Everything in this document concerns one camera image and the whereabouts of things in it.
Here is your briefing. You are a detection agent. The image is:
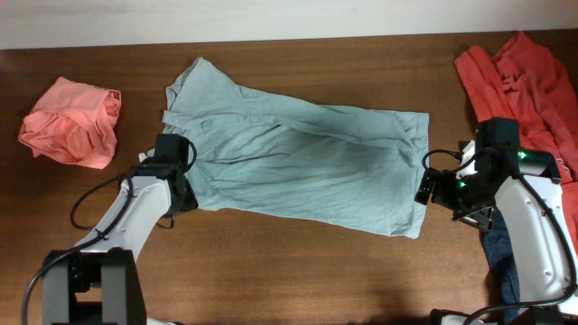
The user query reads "light blue polo shirt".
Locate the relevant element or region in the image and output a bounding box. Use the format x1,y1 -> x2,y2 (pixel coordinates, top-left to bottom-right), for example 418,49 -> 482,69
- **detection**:
163,59 -> 429,238

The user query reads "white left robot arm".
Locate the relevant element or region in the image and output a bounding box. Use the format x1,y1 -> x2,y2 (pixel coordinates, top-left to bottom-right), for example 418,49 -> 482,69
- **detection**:
37,160 -> 197,324

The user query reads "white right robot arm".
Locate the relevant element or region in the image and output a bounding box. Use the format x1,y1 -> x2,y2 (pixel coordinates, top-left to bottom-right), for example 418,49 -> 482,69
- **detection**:
415,144 -> 577,324

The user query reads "dark navy garment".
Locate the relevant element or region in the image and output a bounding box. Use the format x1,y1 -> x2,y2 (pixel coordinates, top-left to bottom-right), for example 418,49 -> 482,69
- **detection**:
480,211 -> 520,304

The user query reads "red-orange shirt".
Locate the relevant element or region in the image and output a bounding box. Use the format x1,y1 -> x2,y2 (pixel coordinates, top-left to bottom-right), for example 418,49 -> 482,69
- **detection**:
454,32 -> 577,245

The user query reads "crumpled salmon pink shirt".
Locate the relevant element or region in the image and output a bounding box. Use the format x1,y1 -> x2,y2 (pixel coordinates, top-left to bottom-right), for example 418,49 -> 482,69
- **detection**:
18,77 -> 122,170

